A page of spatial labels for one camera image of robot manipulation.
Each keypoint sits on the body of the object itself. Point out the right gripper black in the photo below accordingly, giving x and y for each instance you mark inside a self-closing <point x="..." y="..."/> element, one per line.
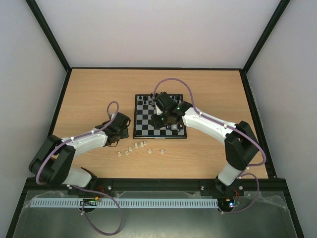
<point x="158" y="121"/>

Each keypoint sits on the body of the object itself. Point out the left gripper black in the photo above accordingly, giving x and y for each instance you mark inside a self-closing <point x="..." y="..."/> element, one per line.
<point x="126" y="134"/>

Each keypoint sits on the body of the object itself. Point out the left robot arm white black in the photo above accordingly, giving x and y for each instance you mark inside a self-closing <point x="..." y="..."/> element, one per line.
<point x="52" y="164"/>

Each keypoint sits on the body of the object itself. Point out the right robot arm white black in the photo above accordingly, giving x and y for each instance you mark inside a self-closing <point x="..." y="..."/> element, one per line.
<point x="238" y="139"/>

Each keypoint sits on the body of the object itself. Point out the metal sheet front panel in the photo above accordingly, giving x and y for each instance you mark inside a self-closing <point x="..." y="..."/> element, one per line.
<point x="256" y="215"/>

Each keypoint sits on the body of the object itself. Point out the white slotted cable duct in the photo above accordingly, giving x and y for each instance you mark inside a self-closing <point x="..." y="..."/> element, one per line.
<point x="124" y="203"/>

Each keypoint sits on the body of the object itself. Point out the black aluminium frame rail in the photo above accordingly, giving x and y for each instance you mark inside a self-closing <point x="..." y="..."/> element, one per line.
<point x="206" y="187"/>

